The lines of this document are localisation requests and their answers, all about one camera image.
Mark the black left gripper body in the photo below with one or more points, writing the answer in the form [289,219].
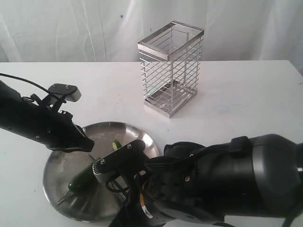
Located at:
[55,130]

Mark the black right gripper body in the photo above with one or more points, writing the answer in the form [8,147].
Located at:
[158,197]

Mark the black kitchen knife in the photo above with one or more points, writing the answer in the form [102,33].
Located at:
[112,185]

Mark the green chili pepper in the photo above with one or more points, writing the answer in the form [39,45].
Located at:
[76,185]

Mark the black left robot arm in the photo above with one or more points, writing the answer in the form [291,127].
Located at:
[12,107]

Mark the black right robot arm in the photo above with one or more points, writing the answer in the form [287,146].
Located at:
[254,177]

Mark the round steel plate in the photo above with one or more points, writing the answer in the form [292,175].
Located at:
[96,203]

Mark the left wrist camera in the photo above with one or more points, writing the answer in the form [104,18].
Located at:
[70,93]

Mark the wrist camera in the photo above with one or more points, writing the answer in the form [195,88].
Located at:
[126,162]
[70,93]

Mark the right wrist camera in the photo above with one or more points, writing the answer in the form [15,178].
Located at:
[126,162]

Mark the wire mesh utensil holder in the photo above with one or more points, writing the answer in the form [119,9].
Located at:
[170,64]

